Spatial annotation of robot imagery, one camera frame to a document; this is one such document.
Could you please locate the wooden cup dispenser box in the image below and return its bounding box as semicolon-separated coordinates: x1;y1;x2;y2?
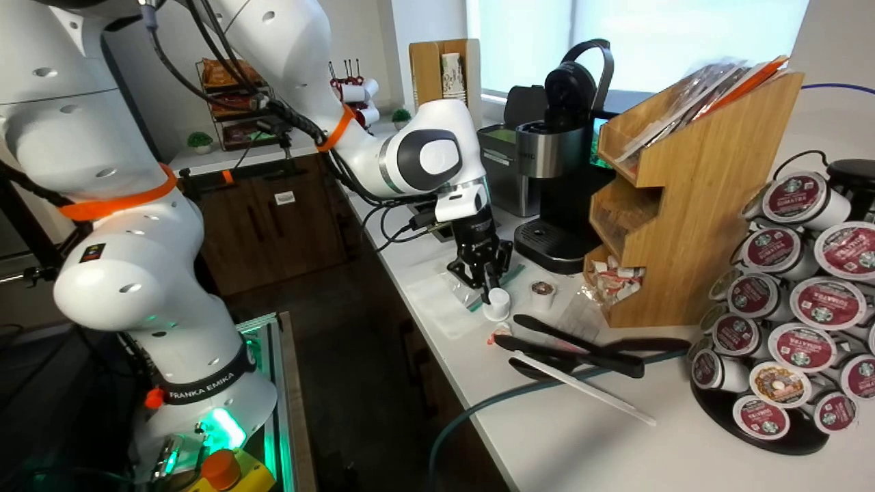
407;37;481;122

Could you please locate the black wire pod carousel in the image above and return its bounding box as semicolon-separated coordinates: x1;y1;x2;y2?
686;149;875;457

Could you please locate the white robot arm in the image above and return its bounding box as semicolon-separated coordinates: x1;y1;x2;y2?
0;0;507;476

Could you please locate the white stir stick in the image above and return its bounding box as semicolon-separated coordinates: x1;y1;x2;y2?
511;349;657;426

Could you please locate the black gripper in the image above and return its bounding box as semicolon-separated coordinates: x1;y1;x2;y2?
445;208;511;293

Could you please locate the orange foil packet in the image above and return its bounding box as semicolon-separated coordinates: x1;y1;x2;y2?
691;55;787;120

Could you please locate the stack of paper cups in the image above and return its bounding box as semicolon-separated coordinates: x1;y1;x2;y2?
440;52;464;100

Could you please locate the black power cable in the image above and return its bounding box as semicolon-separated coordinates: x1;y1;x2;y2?
425;312;694;492

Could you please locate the blue cable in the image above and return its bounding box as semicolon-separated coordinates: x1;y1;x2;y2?
801;79;875;97

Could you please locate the bamboo condiment organizer stand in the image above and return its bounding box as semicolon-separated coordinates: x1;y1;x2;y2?
582;67;803;327

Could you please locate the black silver coffee machine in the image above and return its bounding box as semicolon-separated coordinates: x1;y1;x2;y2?
514;37;616;273

